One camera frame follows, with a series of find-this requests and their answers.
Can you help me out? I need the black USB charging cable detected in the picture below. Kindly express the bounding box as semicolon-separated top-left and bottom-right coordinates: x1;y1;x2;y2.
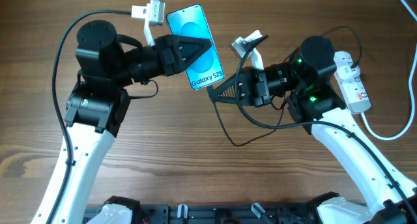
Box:
207;25;363;147

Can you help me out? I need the white power strip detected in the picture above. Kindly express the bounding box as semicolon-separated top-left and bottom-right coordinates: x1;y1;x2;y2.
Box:
334;51;371;115

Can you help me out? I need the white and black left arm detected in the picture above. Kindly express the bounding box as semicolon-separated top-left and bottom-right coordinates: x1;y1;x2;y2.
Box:
33;20;211;223

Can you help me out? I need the white power strip cord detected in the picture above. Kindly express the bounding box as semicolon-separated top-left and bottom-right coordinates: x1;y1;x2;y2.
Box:
360;41;417;141

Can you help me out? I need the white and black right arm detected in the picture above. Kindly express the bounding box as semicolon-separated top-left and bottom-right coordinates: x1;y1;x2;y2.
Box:
207;36;416;223

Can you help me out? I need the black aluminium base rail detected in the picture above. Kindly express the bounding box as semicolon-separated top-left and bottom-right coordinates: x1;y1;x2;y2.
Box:
83;203;369;224

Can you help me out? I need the white USB wall charger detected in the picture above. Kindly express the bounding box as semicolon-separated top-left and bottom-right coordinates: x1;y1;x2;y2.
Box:
334;64;360;83

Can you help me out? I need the blue Galaxy S25 smartphone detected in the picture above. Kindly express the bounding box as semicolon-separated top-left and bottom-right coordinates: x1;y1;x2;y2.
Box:
166;4;224;90

